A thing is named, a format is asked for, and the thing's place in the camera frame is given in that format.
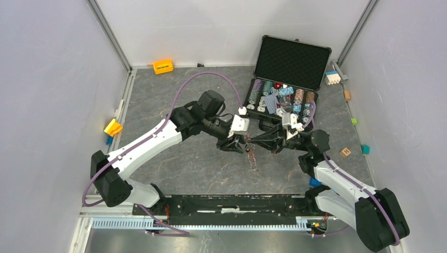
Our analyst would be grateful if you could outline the purple cable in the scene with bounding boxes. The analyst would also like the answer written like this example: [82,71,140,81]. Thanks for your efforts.
[302,101,402,247]
[81,71,245,237]

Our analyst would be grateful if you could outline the teal small cube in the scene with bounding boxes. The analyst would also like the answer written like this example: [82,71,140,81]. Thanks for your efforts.
[361,144,370,155]

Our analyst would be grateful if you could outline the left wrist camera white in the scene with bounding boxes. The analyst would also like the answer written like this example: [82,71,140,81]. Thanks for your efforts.
[228,106,250,138]

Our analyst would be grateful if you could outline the white blue toy block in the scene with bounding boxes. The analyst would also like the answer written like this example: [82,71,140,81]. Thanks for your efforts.
[324,71,342,85]

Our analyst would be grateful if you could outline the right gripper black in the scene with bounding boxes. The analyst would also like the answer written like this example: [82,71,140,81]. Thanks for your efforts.
[248,122,309,154]

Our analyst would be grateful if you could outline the white toothed cable rail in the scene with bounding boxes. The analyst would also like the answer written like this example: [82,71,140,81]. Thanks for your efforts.
[92,218,311,232]

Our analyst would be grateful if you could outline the black poker chip case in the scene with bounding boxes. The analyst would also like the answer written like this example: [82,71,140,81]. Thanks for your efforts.
[244,35,332,131]

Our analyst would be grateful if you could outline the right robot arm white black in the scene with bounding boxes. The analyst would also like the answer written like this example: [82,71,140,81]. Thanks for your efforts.
[249,124,410,252]

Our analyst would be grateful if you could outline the wooden letter cube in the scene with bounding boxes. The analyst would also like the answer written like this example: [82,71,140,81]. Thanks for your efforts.
[339,148,352,158]

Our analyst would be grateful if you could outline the orange yellow toy block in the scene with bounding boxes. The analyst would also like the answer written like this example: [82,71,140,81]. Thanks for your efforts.
[152,59,174,75]

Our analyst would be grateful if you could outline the small wooden cube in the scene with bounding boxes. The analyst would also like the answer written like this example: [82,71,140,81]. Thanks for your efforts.
[344,90,352,102]

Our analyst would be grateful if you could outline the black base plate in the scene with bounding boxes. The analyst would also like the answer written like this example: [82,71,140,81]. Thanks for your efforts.
[148,194,331,226]

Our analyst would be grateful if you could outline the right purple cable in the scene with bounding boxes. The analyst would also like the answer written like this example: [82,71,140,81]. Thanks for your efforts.
[302,101,402,247]

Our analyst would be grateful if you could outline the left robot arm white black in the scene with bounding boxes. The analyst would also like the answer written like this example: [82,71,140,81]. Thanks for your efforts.
[89,90,249,215]

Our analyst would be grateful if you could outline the blue green white brick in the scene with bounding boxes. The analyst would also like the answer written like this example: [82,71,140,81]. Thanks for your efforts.
[309,177,332,194]

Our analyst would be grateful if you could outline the blue small block left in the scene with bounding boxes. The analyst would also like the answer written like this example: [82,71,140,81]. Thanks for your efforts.
[106,136,113,146]

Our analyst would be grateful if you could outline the yellow orange block left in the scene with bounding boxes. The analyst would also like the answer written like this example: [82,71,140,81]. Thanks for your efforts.
[103,118,123,137]

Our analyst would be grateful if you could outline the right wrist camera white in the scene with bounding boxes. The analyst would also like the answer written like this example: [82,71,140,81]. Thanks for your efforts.
[281,112,304,140]

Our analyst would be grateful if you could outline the red handled keyring tool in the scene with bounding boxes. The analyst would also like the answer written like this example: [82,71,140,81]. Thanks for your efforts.
[245,134,258,172]

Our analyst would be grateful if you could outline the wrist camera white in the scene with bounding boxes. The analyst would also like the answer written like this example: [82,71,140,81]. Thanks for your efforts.
[281,112,304,140]
[228,106,250,138]

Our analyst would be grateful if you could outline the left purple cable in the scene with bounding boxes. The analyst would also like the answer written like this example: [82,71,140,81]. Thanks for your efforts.
[81,71,245,237]

